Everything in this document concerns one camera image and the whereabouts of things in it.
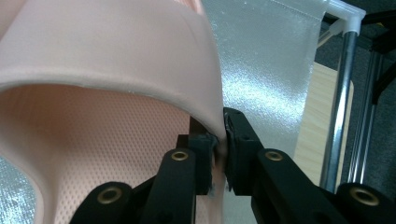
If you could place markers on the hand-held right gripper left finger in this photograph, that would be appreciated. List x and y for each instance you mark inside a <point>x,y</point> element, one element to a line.
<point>183,174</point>

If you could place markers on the black metal stand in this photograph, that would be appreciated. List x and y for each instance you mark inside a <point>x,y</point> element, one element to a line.
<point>381,53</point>

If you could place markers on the pink foam slipper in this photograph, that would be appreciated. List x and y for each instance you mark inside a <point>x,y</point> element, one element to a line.
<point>109,56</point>

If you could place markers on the grey two-tier shoe rack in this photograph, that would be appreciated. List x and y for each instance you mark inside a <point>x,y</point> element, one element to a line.
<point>264,62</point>

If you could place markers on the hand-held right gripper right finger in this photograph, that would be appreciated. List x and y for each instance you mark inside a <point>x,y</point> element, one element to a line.
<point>264,174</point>

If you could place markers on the aluminium frame rail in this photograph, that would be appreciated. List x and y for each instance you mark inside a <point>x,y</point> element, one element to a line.
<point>365,118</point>

